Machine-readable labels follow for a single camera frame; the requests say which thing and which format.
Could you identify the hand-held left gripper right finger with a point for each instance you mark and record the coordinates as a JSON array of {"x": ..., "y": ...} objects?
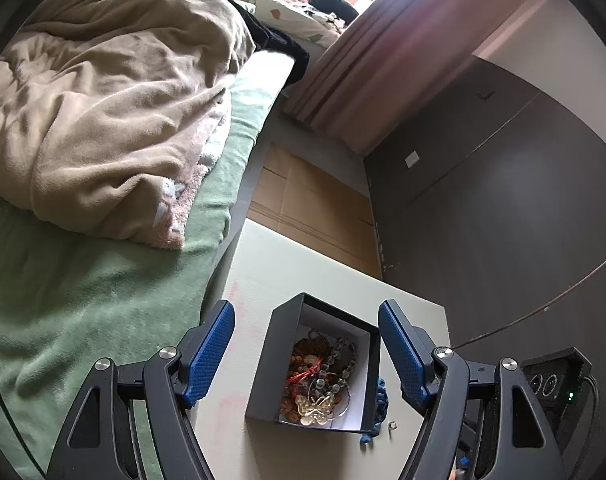
[{"x": 403, "y": 355}]

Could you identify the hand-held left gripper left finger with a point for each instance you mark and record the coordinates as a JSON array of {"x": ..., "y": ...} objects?
[{"x": 208, "y": 355}]

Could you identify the black cardboard box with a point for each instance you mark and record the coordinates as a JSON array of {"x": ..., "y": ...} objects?
[{"x": 278, "y": 360}]

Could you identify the pile of jewelry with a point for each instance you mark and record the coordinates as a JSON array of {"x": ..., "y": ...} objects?
[{"x": 308, "y": 360}]

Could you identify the bed with green sheet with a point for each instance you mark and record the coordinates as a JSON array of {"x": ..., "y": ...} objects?
[{"x": 83, "y": 310}]

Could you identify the dark grey wardrobe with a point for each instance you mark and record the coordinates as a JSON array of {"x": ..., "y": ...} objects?
[{"x": 508, "y": 210}]

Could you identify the beige blanket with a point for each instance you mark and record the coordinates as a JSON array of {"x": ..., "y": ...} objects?
[{"x": 108, "y": 110}]

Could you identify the pink curtain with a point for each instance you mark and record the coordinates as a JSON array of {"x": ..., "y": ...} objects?
[{"x": 383, "y": 60}]

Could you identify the black cloth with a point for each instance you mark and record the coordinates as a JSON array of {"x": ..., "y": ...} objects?
[{"x": 283, "y": 42}]

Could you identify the patterned white bedding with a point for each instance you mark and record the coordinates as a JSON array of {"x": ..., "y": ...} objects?
[{"x": 293, "y": 17}]

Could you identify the black cushion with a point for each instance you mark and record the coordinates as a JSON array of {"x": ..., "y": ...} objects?
[{"x": 335, "y": 5}]

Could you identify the white wall socket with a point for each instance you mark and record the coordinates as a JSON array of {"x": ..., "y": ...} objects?
[{"x": 412, "y": 160}]

